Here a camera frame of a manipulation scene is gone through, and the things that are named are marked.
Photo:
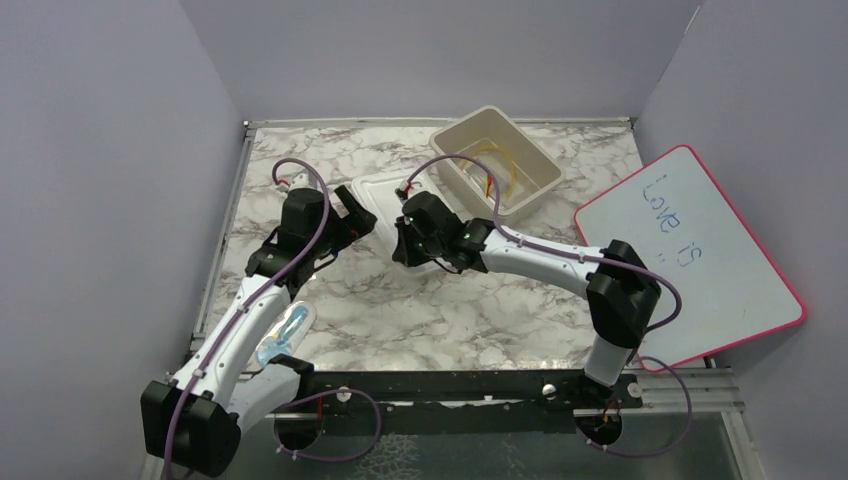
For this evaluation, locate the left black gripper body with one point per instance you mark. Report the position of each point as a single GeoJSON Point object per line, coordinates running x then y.
{"type": "Point", "coordinates": [339, 233]}

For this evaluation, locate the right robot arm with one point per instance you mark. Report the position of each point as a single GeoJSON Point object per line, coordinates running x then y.
{"type": "Point", "coordinates": [621, 293]}

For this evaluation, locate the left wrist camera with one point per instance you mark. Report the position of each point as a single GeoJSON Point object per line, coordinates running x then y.
{"type": "Point", "coordinates": [299, 181]}

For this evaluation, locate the beige plastic bin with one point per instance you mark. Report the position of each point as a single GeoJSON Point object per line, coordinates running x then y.
{"type": "Point", "coordinates": [538, 173]}

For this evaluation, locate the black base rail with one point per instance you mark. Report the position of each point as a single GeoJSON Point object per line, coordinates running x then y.
{"type": "Point", "coordinates": [355, 403]}

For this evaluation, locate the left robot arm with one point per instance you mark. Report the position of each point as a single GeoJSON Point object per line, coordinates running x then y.
{"type": "Point", "coordinates": [197, 419]}

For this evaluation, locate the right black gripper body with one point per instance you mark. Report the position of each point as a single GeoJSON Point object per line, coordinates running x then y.
{"type": "Point", "coordinates": [416, 250]}

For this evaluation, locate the white bin lid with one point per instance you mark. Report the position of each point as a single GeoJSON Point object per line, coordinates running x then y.
{"type": "Point", "coordinates": [376, 193]}

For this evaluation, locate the blue goggles in bag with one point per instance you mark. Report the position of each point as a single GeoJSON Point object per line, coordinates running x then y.
{"type": "Point", "coordinates": [287, 334]}

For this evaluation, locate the pink framed whiteboard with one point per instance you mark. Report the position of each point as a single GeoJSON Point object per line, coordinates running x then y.
{"type": "Point", "coordinates": [682, 225]}

